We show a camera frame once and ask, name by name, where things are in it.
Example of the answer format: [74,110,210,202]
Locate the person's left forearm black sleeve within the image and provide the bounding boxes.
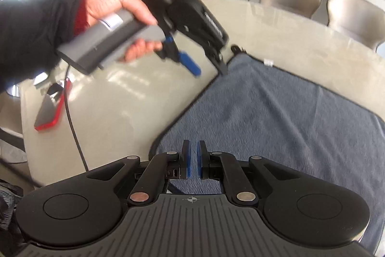
[0,0,91,95]

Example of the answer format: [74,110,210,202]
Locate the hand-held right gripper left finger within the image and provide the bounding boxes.
[87,139,192,206]

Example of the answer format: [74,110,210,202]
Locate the black cable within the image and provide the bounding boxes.
[64,64,90,171]

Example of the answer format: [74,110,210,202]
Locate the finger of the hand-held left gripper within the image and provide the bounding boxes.
[156,36,201,76]
[206,45,230,76]

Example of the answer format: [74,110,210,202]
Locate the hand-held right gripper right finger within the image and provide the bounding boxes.
[197,139,302,203]

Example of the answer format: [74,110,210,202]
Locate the dark cloth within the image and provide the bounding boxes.
[0,180,25,257]

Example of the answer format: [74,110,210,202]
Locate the phone in red case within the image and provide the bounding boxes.
[34,78,73,132]

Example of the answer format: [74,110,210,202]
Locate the person's left hand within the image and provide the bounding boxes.
[86,0,163,63]

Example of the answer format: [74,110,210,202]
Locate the blue-grey towel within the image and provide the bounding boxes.
[149,52,385,253]

